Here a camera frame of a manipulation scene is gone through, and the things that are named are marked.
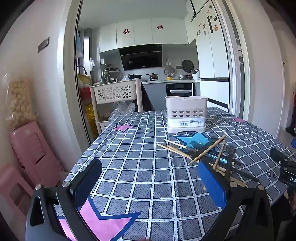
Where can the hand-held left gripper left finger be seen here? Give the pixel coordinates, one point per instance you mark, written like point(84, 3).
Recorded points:
point(86, 183)

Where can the yellow green plastic basin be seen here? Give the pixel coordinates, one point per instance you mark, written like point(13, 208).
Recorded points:
point(83, 80)

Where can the grey checked star tablecloth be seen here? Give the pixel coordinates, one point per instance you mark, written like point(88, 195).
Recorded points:
point(150, 166)

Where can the bag of white balls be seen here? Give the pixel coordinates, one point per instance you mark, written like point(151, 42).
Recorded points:
point(19, 102)

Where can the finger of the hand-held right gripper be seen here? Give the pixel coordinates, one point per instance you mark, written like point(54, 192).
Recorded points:
point(294, 143)
point(279, 155)

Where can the white plastic bag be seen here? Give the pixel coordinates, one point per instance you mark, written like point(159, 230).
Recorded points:
point(127, 78)

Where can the grey base cabinet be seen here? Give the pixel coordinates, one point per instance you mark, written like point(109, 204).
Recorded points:
point(153, 95)

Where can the black built-in oven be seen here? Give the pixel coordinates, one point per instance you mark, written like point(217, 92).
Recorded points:
point(179, 87)

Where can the black range hood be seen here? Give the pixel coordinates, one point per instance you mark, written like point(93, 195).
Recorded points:
point(141, 58)

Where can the yellow packet bag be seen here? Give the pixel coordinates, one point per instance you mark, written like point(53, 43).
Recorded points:
point(91, 115)

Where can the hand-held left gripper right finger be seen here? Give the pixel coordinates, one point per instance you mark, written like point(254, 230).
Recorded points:
point(211, 183)

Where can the black wok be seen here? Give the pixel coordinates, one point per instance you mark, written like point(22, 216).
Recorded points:
point(134, 76)

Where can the beige plastic storage cart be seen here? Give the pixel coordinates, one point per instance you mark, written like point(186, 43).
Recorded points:
point(113, 93)

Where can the curved kitchen faucet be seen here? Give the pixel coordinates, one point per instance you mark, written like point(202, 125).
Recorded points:
point(81, 67)

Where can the clear plastic bags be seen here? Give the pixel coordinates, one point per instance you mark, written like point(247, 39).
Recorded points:
point(121, 111)

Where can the round silver steamer rack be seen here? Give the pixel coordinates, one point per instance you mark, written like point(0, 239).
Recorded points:
point(169, 71)

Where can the pale plastic utensil holder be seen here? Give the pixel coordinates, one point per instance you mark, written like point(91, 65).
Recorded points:
point(185, 109)

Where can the pink plastic stool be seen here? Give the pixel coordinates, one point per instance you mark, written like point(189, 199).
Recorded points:
point(13, 185)
point(34, 148)

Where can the round black hanging pan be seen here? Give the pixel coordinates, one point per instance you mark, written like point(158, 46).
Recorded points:
point(187, 65)

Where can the orange cooking pot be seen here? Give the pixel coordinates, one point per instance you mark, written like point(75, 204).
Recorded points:
point(153, 76)

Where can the grey wall switch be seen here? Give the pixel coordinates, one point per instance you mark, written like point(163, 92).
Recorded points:
point(43, 44)

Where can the white kitchen countertop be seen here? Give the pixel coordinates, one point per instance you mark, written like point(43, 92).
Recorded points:
point(161, 81)

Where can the white refrigerator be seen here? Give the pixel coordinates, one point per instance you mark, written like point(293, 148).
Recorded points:
point(208, 58)

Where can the white upper kitchen cabinets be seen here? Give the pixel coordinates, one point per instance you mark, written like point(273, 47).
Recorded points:
point(143, 32)

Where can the bunch of wooden chopsticks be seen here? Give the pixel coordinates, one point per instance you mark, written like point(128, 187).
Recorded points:
point(206, 150)

